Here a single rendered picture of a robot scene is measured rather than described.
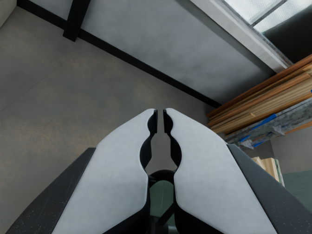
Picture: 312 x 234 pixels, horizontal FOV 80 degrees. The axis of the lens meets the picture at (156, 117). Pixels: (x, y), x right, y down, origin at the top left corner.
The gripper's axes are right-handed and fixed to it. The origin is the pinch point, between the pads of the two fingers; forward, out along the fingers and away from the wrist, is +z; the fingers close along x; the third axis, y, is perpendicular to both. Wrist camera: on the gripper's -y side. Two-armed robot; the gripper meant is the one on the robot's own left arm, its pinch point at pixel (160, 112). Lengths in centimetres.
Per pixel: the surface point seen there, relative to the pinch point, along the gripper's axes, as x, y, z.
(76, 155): -55, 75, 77
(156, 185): -3, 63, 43
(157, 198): -3, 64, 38
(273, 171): 36, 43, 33
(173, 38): 11, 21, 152
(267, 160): 36, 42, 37
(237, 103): 77, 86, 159
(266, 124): 70, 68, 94
